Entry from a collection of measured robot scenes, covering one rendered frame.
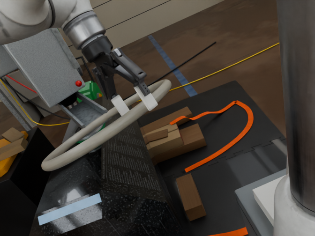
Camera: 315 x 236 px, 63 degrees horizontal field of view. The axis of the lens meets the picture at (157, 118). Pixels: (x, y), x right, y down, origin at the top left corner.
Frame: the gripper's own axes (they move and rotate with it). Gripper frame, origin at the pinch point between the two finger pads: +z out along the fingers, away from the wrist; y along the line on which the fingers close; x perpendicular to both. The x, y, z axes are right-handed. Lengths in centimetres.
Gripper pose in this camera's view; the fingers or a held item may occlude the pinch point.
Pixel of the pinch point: (137, 109)
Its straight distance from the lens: 68.9
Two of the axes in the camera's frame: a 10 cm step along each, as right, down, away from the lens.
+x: -6.3, 5.4, -5.5
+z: 5.4, 8.2, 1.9
